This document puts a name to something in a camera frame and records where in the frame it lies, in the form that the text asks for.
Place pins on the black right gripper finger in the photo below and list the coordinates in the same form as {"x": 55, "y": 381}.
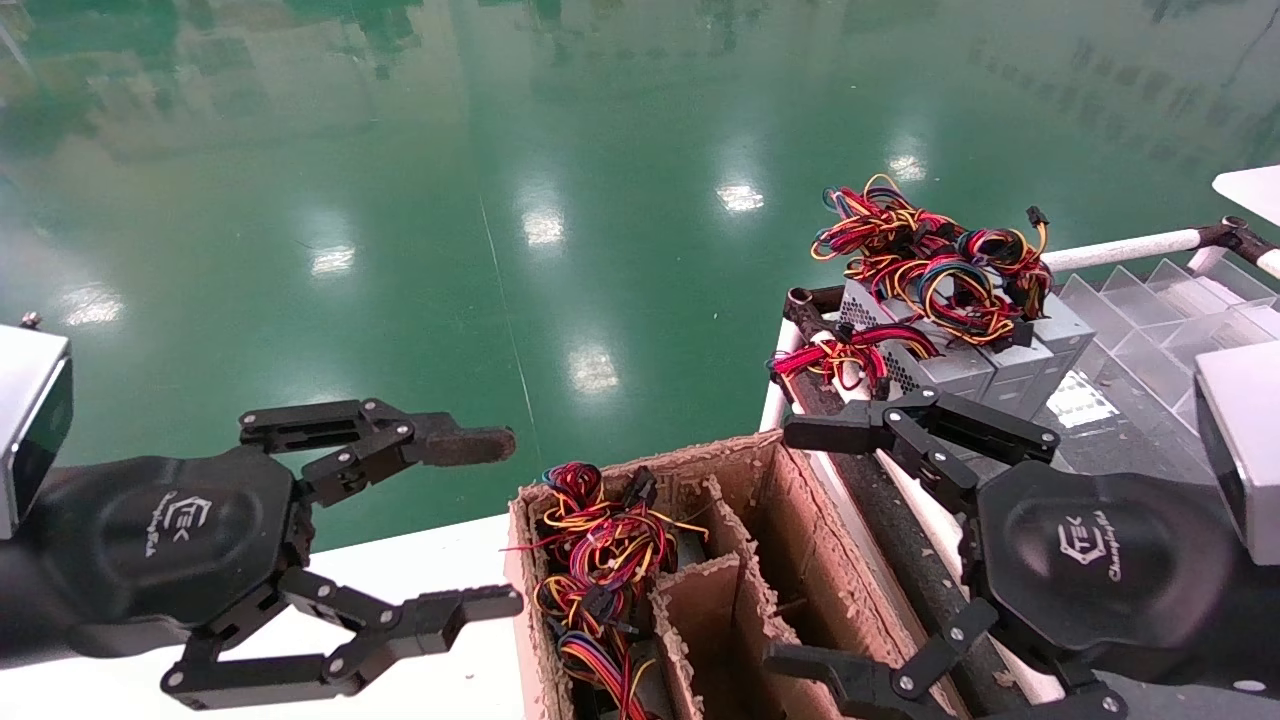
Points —
{"x": 840, "y": 430}
{"x": 850, "y": 685}

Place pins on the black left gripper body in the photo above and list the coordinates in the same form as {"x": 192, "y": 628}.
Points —
{"x": 180, "y": 540}

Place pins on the brown cardboard divider box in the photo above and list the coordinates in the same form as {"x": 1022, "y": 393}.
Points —
{"x": 820, "y": 560}

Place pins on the gray power supply unit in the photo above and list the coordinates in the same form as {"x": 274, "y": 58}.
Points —
{"x": 950, "y": 370}
{"x": 1065, "y": 335}
{"x": 1015, "y": 375}

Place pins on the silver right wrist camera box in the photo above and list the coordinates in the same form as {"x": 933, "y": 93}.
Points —
{"x": 1245, "y": 440}

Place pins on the clear acrylic divider tray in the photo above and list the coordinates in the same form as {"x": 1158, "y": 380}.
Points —
{"x": 1150, "y": 320}

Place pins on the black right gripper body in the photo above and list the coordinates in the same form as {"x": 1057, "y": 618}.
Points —
{"x": 1100, "y": 560}

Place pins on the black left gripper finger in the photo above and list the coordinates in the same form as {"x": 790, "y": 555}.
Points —
{"x": 460, "y": 446}
{"x": 440, "y": 618}

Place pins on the black pipe joint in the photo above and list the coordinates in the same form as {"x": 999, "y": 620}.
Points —
{"x": 805, "y": 305}
{"x": 1235, "y": 238}

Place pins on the gray rack shelf panel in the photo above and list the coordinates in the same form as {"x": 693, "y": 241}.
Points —
{"x": 1130, "y": 440}

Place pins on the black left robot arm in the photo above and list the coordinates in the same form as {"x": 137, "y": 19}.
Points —
{"x": 25, "y": 600}

